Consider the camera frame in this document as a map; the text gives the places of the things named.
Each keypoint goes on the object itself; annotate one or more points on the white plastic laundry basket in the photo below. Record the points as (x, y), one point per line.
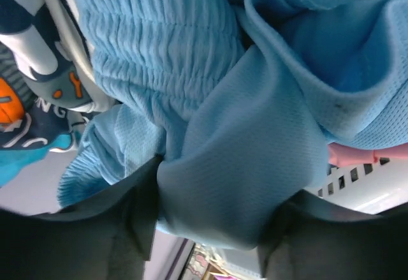
(367, 188)

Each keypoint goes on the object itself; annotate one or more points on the patterned blue orange clothes pile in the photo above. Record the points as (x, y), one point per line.
(48, 92)

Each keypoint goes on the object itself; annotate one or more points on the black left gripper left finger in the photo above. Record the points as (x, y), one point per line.
(106, 236)

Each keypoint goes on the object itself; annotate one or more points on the pink garment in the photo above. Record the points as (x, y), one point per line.
(340, 155)

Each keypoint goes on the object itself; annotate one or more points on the light blue mesh shorts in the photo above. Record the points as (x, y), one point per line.
(241, 98)

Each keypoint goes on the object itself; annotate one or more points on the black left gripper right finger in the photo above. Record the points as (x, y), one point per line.
(310, 238)

